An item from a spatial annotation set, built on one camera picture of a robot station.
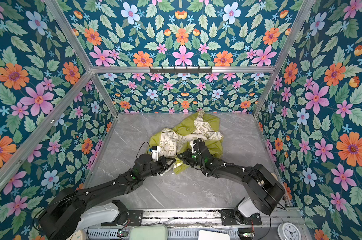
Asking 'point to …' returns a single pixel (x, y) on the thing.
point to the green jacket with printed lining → (172, 141)
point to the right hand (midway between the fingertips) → (176, 154)
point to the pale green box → (148, 232)
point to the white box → (207, 235)
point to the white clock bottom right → (288, 231)
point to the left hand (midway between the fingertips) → (177, 158)
